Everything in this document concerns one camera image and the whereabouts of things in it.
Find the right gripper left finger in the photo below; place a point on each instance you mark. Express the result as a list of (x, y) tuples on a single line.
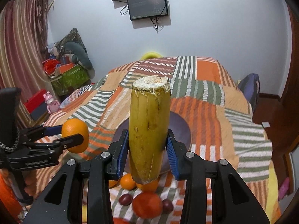
[(62, 199)]

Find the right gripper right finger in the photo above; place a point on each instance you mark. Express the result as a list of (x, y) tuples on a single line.
[(232, 199)]

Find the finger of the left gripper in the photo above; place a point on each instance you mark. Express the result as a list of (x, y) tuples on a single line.
[(36, 133), (57, 146)]

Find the long yellow-green cane piece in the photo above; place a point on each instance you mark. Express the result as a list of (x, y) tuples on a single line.
[(148, 127)]

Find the red tomato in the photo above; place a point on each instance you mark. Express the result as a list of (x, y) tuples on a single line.
[(117, 220)]

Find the red box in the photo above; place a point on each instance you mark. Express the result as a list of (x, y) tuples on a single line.
[(36, 105)]

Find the pink toy figure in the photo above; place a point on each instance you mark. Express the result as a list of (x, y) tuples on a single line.
[(51, 102)]

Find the small orange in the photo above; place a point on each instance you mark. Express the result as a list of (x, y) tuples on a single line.
[(149, 187), (127, 182)]

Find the dark purple plum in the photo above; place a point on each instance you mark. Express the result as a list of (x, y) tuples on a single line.
[(125, 199)]

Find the green storage box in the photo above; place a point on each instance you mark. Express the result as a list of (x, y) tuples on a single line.
[(74, 78)]

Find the small orange behind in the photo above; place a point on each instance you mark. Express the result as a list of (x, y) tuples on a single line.
[(149, 187)]

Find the striped patchwork bedspread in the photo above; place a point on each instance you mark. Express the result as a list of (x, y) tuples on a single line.
[(208, 113)]

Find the grey plush toy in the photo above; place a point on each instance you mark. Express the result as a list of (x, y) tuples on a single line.
[(82, 57)]

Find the brown wooden door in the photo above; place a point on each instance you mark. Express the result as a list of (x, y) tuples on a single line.
[(287, 131)]

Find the striped curtain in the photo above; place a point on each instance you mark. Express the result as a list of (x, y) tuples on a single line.
[(24, 39)]

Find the blue purple pillow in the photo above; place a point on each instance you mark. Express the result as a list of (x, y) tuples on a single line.
[(250, 87)]

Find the wall-mounted black monitor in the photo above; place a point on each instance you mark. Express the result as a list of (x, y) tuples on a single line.
[(141, 9)]

